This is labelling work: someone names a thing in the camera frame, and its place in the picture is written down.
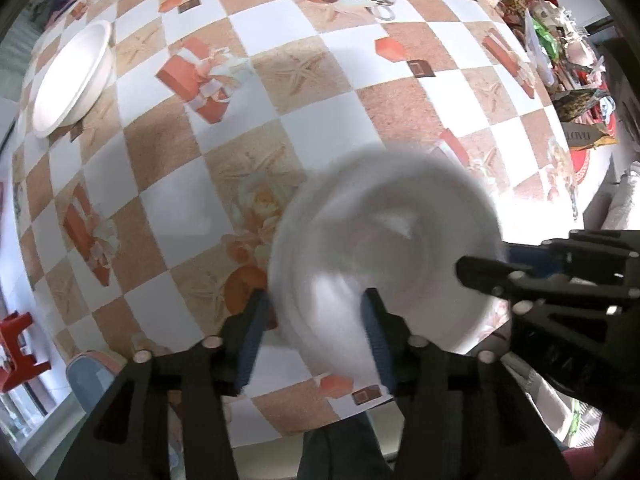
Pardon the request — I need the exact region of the green plastic bag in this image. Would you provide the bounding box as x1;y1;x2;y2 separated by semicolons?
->
530;17;558;53

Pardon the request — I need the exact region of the maroon garment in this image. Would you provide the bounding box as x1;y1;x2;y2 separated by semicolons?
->
562;410;640;480

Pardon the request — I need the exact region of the blue chair seat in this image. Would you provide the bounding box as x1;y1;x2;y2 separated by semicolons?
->
66;352;126;403

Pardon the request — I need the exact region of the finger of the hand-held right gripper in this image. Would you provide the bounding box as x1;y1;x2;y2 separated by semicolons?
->
456;255;640;322
502;230;640;277

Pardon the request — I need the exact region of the checkered printed tablecloth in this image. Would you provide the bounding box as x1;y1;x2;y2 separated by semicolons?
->
10;0;581;446

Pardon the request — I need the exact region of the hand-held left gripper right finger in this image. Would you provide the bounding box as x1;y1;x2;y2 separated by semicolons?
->
361;287;573;480

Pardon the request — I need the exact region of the red plastic stool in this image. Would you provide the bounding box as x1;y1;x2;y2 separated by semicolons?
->
0;312;53;393

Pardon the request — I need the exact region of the patterned pouch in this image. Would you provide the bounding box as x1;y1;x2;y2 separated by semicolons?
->
552;87;608;121

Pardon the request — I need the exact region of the large white bowl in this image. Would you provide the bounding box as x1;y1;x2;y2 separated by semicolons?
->
267;142;513;391

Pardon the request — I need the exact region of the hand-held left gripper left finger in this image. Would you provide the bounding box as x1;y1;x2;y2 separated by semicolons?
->
52;287;273;480

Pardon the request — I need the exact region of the white cloth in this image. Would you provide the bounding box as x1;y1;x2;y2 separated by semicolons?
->
600;160;640;233

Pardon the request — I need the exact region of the brown card box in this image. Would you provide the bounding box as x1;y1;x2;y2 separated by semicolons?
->
560;120;618;153

